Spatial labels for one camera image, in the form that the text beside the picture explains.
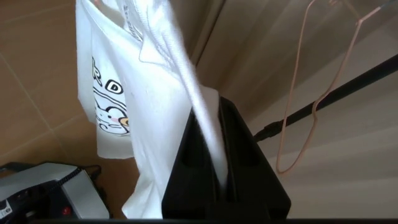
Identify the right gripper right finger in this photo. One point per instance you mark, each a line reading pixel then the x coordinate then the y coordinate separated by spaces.
pixel 255 186

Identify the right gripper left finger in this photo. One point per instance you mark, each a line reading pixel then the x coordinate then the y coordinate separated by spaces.
pixel 186 186

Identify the beige curtain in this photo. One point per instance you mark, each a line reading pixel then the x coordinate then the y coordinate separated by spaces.
pixel 326 171

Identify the white printed t-shirt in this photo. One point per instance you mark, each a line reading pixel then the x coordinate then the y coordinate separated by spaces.
pixel 155 109

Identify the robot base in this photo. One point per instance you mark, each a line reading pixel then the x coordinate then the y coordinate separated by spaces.
pixel 37 193

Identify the black clothes rack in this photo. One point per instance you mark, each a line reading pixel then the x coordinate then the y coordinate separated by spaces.
pixel 342 90

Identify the pink clothes hanger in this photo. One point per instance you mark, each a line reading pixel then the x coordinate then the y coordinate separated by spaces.
pixel 314 109

